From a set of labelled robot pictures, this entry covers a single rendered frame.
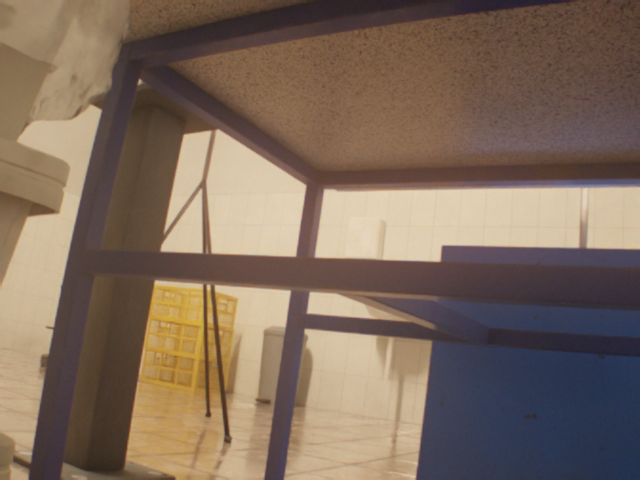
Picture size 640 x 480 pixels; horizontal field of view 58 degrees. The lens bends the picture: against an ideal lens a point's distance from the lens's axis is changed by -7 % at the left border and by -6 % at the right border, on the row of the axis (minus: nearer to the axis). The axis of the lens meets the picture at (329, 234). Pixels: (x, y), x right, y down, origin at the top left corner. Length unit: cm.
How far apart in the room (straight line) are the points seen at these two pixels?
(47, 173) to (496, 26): 50
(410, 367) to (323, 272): 411
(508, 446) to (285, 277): 69
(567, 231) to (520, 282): 405
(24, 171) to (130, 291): 102
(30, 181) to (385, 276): 30
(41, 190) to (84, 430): 105
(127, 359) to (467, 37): 109
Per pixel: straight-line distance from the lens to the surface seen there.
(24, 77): 55
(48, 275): 708
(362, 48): 79
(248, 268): 62
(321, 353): 499
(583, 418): 115
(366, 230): 486
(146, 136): 154
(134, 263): 73
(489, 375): 118
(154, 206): 154
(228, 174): 597
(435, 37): 75
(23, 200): 52
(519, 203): 466
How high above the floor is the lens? 33
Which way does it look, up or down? 12 degrees up
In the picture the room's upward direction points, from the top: 8 degrees clockwise
